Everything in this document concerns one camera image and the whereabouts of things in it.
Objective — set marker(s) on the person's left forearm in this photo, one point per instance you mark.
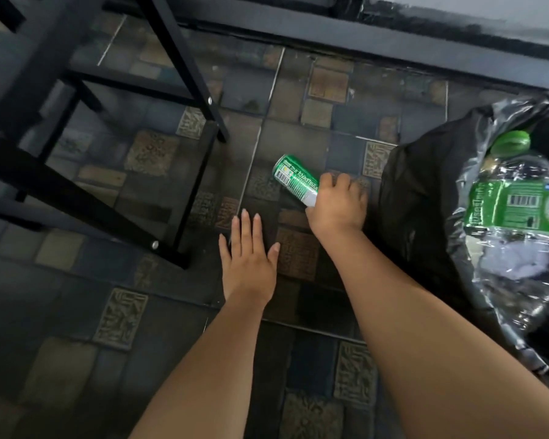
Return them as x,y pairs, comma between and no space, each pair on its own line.
201,374

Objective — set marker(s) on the black metal table frame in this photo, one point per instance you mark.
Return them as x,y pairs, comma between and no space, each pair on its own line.
73,196

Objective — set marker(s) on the person's right hand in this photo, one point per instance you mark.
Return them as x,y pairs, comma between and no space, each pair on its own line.
338,210

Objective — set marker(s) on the person's left hand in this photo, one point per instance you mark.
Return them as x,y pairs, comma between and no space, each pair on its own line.
249,269

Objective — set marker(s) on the person's right fingers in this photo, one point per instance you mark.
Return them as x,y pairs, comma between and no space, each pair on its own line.
343,185

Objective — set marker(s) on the black door sill rail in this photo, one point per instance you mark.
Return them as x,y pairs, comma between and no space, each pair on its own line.
393,45

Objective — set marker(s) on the person's left little finger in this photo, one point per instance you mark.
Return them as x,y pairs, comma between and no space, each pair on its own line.
224,250

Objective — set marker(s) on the green drink can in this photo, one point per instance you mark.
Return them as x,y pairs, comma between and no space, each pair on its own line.
295,177

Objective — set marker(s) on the person's left middle finger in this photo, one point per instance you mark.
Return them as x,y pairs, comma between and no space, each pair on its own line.
246,230

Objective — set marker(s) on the clear plastic bottle green label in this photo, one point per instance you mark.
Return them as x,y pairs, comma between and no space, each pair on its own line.
512,210

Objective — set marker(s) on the black garbage bag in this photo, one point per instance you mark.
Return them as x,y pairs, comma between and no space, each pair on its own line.
416,201

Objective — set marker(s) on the person's left thumb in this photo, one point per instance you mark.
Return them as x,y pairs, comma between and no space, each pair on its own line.
271,255

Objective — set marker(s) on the person's right forearm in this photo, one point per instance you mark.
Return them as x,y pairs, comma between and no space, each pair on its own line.
430,342

